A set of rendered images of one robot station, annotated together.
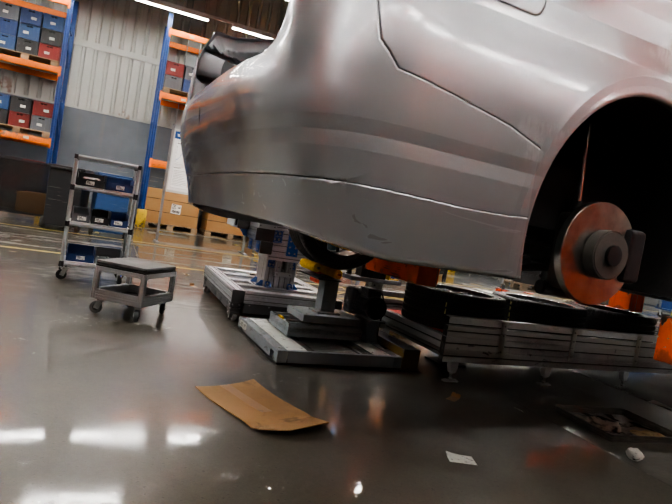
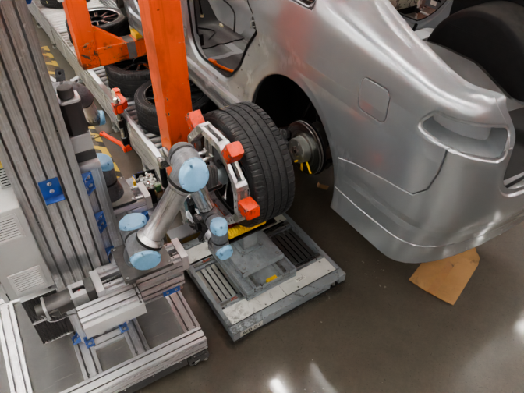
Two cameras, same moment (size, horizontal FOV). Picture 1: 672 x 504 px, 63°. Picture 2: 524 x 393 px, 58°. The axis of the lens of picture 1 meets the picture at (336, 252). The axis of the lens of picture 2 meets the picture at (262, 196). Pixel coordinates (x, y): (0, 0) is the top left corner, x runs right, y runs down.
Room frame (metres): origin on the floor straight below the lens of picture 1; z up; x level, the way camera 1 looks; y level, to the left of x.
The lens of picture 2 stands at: (3.71, 2.09, 2.43)
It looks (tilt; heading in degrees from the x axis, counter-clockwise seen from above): 41 degrees down; 262
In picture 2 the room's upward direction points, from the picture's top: straight up
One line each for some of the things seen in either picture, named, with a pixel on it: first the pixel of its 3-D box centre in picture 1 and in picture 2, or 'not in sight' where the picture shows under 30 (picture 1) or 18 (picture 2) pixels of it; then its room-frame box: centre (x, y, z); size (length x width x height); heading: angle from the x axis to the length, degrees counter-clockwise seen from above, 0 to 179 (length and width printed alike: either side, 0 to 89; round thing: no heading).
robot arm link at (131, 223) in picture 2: not in sight; (135, 230); (4.06, 0.59, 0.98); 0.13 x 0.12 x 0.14; 108
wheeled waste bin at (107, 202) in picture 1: (110, 205); not in sight; (8.71, 3.66, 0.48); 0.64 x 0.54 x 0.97; 30
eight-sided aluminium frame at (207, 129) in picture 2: not in sight; (217, 175); (3.69, 0.08, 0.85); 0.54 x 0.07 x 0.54; 115
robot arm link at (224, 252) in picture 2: not in sight; (221, 246); (3.70, 0.61, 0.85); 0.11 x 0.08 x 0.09; 115
